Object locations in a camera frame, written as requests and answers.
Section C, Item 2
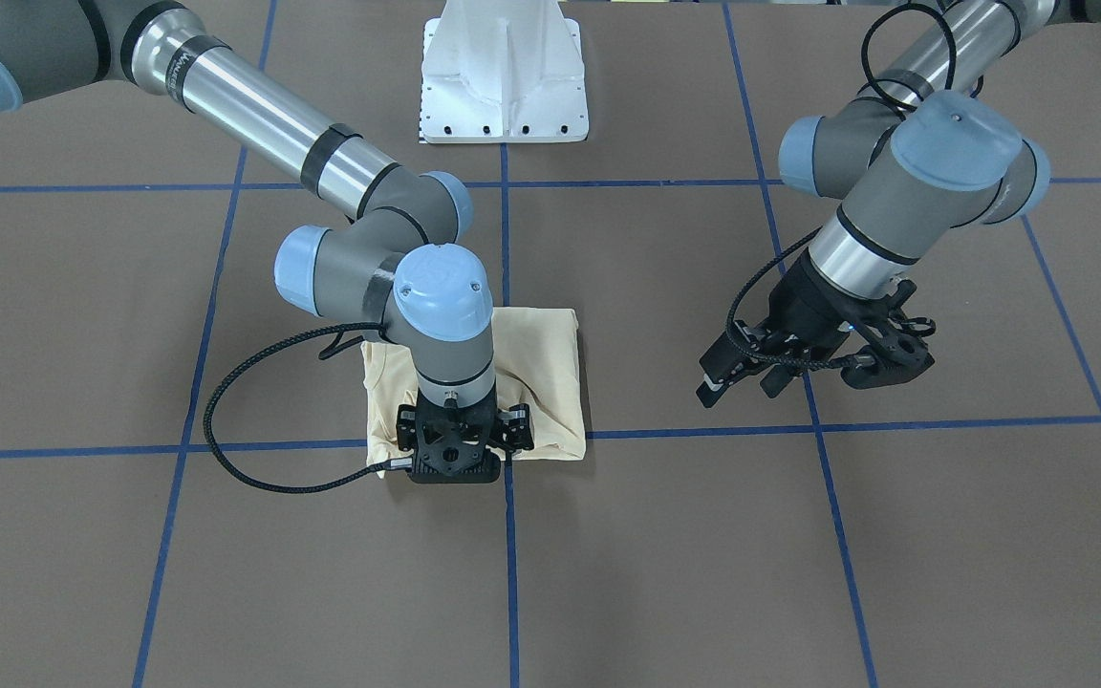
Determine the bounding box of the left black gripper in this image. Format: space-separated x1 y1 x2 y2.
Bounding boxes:
696 254 865 408

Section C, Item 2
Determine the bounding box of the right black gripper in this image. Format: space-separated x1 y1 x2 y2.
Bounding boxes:
395 395 534 454

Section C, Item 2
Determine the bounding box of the cream long-sleeve printed shirt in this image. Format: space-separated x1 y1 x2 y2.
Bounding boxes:
361 308 587 465

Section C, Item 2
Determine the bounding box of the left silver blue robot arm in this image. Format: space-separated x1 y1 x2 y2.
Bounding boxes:
698 1 1101 408

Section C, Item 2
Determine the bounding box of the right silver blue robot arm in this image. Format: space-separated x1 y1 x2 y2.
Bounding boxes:
0 1 502 461

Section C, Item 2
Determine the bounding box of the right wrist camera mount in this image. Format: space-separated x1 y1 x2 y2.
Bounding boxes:
408 413 501 484

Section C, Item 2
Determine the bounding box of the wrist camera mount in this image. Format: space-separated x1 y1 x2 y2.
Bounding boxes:
835 279 937 389
408 413 501 484

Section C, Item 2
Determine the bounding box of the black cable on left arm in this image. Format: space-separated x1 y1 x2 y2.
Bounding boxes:
724 0 991 374

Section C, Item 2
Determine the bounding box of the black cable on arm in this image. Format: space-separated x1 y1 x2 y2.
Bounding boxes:
724 0 991 374
203 321 418 496

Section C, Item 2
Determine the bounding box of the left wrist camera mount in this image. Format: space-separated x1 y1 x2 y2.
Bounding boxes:
835 279 937 389

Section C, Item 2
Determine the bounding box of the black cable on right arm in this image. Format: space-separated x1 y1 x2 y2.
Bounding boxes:
203 321 418 496

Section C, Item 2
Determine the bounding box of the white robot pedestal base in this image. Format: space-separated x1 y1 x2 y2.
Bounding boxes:
419 1 590 144

